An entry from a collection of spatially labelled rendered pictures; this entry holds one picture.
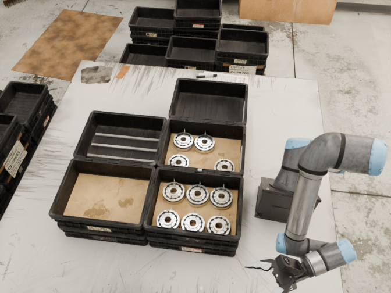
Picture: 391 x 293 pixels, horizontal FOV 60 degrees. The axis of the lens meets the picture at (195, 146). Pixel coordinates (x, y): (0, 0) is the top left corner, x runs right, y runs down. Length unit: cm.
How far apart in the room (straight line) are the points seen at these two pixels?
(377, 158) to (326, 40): 297
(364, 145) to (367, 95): 241
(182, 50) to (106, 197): 174
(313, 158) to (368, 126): 215
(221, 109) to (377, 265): 146
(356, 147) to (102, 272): 115
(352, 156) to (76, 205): 116
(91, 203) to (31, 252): 35
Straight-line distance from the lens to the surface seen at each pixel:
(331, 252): 123
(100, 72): 240
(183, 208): 156
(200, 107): 192
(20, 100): 290
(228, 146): 175
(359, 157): 113
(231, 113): 190
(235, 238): 141
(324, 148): 111
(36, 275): 174
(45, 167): 200
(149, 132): 182
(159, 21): 340
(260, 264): 124
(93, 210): 162
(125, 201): 161
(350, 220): 267
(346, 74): 366
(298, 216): 123
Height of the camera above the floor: 223
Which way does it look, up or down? 53 degrees down
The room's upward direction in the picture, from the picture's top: straight up
